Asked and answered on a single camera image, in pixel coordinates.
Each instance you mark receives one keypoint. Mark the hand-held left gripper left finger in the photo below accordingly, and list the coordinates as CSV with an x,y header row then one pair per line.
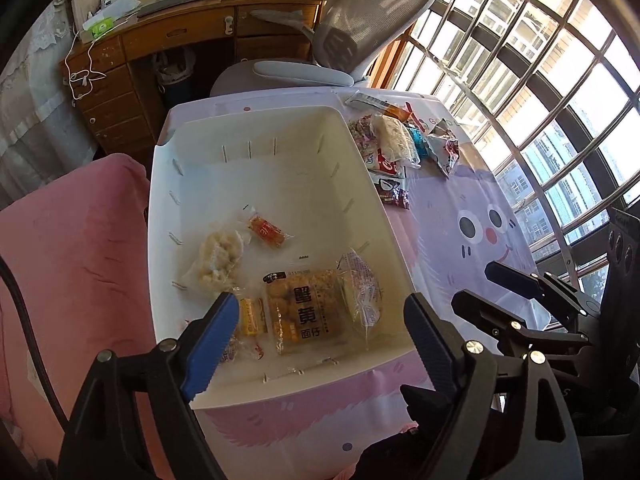
x,y
215,340

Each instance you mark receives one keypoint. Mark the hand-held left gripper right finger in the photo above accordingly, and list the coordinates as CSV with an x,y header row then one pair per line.
x,y
430,340

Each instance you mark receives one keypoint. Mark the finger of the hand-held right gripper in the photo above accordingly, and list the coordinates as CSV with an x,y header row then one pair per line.
x,y
520,282
490,317

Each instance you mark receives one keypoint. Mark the small yellow snack packet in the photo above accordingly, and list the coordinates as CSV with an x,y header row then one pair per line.
x,y
252,317

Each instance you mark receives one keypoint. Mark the clear popcorn bag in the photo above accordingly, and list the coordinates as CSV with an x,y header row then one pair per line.
x,y
217,260

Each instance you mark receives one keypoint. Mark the clear white snack packet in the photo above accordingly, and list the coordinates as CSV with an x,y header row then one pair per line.
x,y
362,290

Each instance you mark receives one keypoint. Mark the yellow pastry bag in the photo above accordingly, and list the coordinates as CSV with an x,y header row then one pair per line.
x,y
305,310

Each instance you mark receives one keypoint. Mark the small orange snack packet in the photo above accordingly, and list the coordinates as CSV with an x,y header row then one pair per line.
x,y
265,230

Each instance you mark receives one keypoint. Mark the white plastic bin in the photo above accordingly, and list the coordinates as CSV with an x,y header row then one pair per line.
x,y
280,185

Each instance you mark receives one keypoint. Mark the orange white long snack packet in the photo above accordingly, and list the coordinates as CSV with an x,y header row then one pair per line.
x,y
375,102

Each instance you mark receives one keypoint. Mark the printed purple tablecloth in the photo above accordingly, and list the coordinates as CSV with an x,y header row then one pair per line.
x,y
450,210

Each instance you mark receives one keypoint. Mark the person's black clothing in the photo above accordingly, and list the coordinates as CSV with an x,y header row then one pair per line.
x,y
390,455

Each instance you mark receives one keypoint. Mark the clear rice puff bag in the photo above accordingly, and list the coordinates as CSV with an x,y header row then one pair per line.
x,y
395,137

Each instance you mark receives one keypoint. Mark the metal window grille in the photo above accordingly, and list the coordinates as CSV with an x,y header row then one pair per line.
x,y
525,85

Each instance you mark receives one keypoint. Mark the speckled pink snack packet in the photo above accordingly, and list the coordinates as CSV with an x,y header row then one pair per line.
x,y
361,132

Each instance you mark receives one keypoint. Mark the trash bin with bag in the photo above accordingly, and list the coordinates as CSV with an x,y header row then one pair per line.
x,y
172,72

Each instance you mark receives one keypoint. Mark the wooden desk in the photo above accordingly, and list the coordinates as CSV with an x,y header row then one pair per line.
x,y
150,40

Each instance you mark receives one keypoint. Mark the grey office chair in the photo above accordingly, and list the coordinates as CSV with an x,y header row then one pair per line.
x,y
350,25

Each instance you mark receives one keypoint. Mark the white lace cover cloth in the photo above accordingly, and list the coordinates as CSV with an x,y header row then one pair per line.
x,y
30,85

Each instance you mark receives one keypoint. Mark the green tissue pack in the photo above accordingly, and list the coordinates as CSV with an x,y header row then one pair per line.
x,y
100,26

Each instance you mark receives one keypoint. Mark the grey keyboard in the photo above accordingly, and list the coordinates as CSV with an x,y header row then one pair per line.
x,y
167,5

